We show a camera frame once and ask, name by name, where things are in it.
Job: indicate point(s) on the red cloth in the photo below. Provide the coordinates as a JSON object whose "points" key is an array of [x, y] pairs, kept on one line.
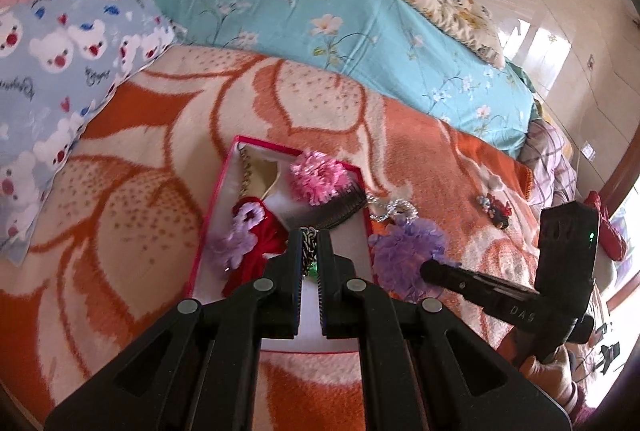
{"points": [[607, 231]]}

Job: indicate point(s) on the red fabric bow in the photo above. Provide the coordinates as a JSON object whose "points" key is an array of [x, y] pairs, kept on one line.
{"points": [[265, 236]]}

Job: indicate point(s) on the pink fabric flower hair clip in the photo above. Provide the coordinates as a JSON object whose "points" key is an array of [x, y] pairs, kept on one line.
{"points": [[317, 178]]}

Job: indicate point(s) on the red and black crochet clip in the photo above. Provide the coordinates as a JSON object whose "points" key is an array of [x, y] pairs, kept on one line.
{"points": [[500, 213]]}

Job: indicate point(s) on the orange and white blanket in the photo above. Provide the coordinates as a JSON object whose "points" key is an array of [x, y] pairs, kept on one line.
{"points": [[125, 211]]}

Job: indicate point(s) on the red gift box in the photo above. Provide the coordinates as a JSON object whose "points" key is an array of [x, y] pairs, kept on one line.
{"points": [[352, 243]]}

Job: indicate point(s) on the purple fabric flower hair clip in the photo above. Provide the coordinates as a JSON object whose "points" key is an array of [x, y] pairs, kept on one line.
{"points": [[405, 261]]}

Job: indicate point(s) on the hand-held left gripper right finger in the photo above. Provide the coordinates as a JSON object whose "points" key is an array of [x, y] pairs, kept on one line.
{"points": [[332, 301]]}

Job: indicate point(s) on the cartoon print pillow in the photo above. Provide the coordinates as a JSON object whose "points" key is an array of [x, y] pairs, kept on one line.
{"points": [[450, 6]]}

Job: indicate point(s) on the wall socket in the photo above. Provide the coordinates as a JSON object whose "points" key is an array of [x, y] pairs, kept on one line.
{"points": [[589, 151]]}

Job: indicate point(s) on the bear print pillow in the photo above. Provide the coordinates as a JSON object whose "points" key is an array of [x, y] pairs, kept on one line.
{"points": [[60, 61]]}

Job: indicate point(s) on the person's right hand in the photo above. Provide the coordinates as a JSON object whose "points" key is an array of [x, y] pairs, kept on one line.
{"points": [[550, 383]]}

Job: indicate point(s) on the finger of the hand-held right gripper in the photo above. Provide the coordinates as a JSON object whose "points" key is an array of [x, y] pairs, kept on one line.
{"points": [[442, 272]]}

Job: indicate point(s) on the black comb headband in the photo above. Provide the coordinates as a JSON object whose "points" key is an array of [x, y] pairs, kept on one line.
{"points": [[345, 208]]}

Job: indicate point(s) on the pink plaid pillow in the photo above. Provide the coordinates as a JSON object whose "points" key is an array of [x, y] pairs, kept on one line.
{"points": [[550, 156]]}

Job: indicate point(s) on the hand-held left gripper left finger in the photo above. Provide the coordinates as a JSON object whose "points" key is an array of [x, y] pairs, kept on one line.
{"points": [[287, 301]]}

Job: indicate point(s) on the small bead cluster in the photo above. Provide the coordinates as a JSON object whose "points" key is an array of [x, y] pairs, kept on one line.
{"points": [[482, 200]]}

